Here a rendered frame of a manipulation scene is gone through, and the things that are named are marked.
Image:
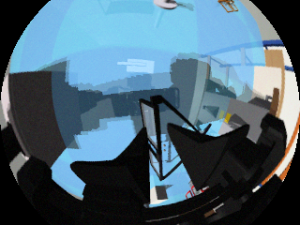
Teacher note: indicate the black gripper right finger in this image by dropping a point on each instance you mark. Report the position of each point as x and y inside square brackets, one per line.
[201, 153]

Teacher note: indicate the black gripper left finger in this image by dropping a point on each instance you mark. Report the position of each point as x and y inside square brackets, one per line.
[130, 169]

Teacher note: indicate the black glasses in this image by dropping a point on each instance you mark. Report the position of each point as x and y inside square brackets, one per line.
[151, 121]

